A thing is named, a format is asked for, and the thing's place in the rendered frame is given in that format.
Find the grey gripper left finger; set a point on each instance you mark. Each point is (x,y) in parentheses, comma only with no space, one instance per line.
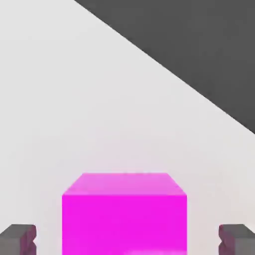
(14,241)

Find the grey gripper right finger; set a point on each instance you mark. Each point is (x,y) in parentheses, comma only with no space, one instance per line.
(241,241)

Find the small magenta cube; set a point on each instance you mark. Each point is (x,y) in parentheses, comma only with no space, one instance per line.
(124,219)

